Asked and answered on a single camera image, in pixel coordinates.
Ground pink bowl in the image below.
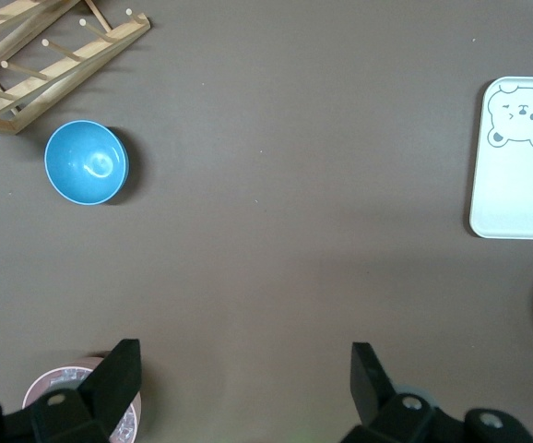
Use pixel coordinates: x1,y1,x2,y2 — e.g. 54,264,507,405
20,355,143,443

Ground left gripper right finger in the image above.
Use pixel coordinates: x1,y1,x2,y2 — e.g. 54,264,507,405
339,341,533,443

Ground clear ice cubes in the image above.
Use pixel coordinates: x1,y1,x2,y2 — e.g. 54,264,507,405
47,365,137,442

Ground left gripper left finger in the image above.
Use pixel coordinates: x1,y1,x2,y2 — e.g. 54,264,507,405
0,339,142,443

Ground blue bowl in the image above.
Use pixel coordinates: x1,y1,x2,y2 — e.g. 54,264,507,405
43,119,131,207

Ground wooden peg rack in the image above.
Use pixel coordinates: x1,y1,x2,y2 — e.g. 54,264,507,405
0,0,151,136

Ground cream bear print tray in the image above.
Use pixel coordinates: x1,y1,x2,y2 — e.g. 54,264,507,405
468,76,533,241

